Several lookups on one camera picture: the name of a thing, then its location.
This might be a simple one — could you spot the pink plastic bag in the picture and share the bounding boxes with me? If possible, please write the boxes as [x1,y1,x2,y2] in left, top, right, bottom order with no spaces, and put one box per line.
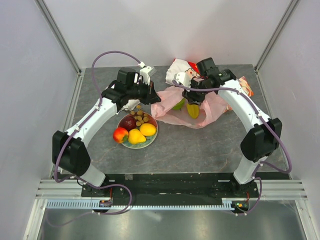
[151,86,232,129]

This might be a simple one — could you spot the cartoon print folded cloth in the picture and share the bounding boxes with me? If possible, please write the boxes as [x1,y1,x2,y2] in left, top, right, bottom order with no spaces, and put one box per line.
[165,58,201,85]

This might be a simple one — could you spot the orange floral folded cloth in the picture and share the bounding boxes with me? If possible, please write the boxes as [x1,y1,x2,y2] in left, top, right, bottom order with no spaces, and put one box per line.
[223,76,254,113]

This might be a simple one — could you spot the dark red fake fruit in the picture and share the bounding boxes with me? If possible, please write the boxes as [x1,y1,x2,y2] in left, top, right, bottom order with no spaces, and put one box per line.
[118,115,137,132]

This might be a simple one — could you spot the white folded towel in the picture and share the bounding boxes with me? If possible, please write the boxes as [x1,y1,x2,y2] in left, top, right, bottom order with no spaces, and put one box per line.
[111,99,140,114]

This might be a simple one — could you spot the yellow fake lemon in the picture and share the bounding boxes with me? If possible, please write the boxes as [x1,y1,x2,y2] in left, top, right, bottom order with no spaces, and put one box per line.
[139,123,157,137]

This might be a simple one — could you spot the green fake fruit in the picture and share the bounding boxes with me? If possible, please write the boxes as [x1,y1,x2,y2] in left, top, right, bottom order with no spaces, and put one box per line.
[172,98,186,111]

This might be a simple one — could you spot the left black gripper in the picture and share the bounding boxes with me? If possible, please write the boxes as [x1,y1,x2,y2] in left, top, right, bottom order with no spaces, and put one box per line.
[127,79,161,106]

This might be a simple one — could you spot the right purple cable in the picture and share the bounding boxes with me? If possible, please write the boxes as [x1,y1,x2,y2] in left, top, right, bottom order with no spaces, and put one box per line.
[172,79,293,217]

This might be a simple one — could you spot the yellow fake pear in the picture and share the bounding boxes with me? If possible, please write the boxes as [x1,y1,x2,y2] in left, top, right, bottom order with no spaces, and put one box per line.
[128,128,147,145]

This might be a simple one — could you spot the brown longan bunch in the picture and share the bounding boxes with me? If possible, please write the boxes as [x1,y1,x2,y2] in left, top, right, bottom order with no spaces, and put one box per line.
[129,104,150,127]

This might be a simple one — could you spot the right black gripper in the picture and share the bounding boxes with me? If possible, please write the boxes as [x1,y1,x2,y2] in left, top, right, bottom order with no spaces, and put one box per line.
[182,78,213,106]

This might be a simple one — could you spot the red fake apple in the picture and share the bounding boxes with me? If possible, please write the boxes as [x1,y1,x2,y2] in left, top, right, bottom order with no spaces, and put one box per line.
[113,127,129,144]

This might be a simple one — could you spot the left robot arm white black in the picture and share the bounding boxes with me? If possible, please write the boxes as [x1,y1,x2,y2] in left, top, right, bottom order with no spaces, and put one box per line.
[52,66,161,197]

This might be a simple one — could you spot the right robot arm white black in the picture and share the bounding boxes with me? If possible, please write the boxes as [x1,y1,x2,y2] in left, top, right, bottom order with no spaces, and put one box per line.
[173,57,282,197]

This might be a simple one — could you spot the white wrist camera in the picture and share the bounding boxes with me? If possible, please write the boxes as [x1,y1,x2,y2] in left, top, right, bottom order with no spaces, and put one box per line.
[172,72,193,88]
[138,61,156,86]

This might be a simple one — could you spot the red teal floral plate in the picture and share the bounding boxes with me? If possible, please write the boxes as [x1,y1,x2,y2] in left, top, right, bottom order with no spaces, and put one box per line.
[117,113,158,149]

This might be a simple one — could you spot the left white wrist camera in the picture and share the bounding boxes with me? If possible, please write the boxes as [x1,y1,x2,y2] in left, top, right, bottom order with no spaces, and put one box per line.
[138,61,156,86]

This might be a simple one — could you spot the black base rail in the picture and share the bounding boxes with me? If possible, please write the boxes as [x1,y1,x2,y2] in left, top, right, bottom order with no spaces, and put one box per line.
[81,172,259,199]

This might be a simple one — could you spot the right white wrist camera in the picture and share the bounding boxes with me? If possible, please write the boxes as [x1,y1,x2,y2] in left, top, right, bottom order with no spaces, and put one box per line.
[172,72,193,88]

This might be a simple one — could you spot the yellow green star fruit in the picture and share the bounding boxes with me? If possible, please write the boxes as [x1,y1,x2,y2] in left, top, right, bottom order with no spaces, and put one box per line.
[186,103,200,119]

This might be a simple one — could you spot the grey cable duct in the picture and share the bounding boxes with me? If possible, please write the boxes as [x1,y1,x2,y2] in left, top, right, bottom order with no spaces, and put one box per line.
[46,199,236,211]

